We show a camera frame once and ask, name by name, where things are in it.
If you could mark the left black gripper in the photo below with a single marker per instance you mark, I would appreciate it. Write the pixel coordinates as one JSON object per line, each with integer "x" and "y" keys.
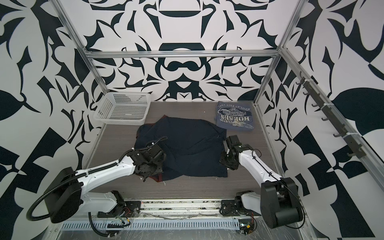
{"x": 160, "y": 164}

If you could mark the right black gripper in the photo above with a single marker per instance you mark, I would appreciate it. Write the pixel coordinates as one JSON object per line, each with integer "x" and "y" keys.
{"x": 222, "y": 159}

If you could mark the black printed tank top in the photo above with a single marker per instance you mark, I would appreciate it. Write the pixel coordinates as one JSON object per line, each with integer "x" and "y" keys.
{"x": 193, "y": 147}

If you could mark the blue grey tank top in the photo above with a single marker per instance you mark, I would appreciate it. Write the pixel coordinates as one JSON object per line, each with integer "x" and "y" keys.
{"x": 234, "y": 116}

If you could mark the white plastic laundry basket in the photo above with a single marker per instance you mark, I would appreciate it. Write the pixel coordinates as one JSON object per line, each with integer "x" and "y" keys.
{"x": 123, "y": 108}

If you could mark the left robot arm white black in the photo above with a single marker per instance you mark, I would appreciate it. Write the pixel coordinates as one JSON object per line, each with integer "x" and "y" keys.
{"x": 71, "y": 192}

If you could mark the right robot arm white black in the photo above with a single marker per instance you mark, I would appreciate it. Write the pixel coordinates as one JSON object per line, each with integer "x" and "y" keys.
{"x": 278, "y": 202}

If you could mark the small electronics board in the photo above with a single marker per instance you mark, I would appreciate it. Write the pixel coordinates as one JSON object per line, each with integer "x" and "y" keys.
{"x": 247, "y": 226}

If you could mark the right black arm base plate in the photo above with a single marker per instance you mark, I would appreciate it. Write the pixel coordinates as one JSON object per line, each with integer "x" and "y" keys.
{"x": 230, "y": 208}

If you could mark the white slotted cable duct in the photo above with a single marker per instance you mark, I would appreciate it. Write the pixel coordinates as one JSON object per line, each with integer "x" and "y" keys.
{"x": 187, "y": 224}

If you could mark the aluminium frame crossbar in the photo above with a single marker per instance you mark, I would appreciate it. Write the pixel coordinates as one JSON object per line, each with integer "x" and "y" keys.
{"x": 180, "y": 54}

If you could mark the black wall hook rack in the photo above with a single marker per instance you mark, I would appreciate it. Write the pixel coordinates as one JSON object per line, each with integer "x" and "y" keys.
{"x": 334, "y": 116}

